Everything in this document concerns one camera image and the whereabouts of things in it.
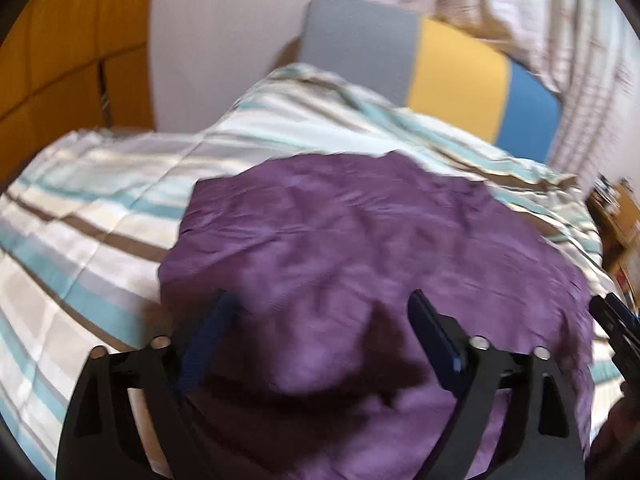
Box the wooden shelf unit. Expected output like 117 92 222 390
587 174 640 311

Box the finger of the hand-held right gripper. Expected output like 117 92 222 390
588 292 640 378

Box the purple quilted jacket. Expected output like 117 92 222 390
157 150 597 480

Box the striped duvet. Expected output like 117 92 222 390
0 62 622 480

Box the patterned pale curtain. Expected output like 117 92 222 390
350 0 640 197

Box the wooden wardrobe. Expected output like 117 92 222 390
0 0 159 187

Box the grey yellow blue pillow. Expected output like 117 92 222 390
297 0 563 164

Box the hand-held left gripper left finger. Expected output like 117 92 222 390
56 290 241 480

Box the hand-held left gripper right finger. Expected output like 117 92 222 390
407 289 586 480

